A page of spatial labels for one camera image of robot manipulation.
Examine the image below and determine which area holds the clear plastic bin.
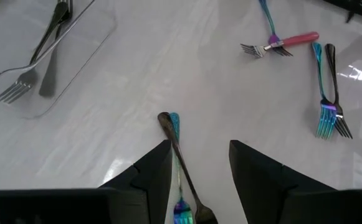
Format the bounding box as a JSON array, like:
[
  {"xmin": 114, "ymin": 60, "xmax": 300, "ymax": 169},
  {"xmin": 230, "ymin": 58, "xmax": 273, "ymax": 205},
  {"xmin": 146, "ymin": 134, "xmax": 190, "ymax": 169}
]
[{"xmin": 0, "ymin": 0, "xmax": 118, "ymax": 119}]

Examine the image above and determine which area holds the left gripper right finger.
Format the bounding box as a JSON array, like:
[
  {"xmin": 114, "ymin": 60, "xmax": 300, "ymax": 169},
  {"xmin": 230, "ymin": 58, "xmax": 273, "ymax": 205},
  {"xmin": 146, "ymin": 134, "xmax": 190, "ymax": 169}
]
[{"xmin": 229, "ymin": 139, "xmax": 362, "ymax": 224}]

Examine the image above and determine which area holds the iridescent blue fork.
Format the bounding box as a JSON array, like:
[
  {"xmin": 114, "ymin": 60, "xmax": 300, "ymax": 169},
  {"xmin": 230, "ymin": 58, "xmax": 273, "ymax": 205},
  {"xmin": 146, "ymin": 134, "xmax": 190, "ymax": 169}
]
[
  {"xmin": 169, "ymin": 111, "xmax": 194, "ymax": 224},
  {"xmin": 258, "ymin": 0, "xmax": 293, "ymax": 57},
  {"xmin": 311, "ymin": 42, "xmax": 338, "ymax": 140}
]

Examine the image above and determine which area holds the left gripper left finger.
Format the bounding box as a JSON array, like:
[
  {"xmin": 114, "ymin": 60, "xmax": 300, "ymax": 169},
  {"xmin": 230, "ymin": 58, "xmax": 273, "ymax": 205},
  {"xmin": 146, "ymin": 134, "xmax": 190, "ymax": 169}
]
[{"xmin": 0, "ymin": 139, "xmax": 173, "ymax": 224}]

